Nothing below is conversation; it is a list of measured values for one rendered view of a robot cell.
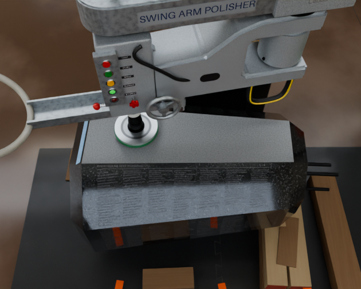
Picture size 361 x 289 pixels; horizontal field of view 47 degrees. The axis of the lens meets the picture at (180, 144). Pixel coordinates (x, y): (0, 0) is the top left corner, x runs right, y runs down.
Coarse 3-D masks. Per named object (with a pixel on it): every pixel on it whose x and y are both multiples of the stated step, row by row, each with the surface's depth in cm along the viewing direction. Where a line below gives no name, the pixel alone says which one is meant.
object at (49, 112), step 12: (60, 96) 182; (72, 96) 183; (84, 96) 184; (96, 96) 186; (36, 108) 184; (48, 108) 184; (60, 108) 184; (72, 108) 184; (84, 108) 185; (108, 108) 185; (36, 120) 175; (48, 120) 176; (60, 120) 178; (72, 120) 179; (84, 120) 181
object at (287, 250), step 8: (288, 224) 246; (296, 224) 246; (280, 232) 244; (288, 232) 244; (296, 232) 244; (280, 240) 241; (288, 240) 241; (296, 240) 241; (280, 248) 239; (288, 248) 239; (296, 248) 239; (280, 256) 236; (288, 256) 236; (296, 256) 236; (280, 264) 234; (288, 264) 234
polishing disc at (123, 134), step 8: (144, 112) 208; (120, 120) 205; (144, 120) 205; (152, 120) 205; (120, 128) 202; (144, 128) 202; (152, 128) 202; (120, 136) 200; (128, 136) 200; (136, 136) 200; (144, 136) 200; (152, 136) 200; (128, 144) 199; (136, 144) 198
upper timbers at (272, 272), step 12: (300, 216) 250; (264, 228) 246; (276, 228) 246; (300, 228) 246; (264, 240) 244; (276, 240) 242; (300, 240) 242; (264, 252) 242; (276, 252) 239; (300, 252) 239; (264, 264) 241; (276, 264) 235; (300, 264) 235; (264, 276) 239; (276, 276) 231; (288, 276) 235; (300, 276) 231; (276, 288) 235; (288, 288) 235; (300, 288) 233
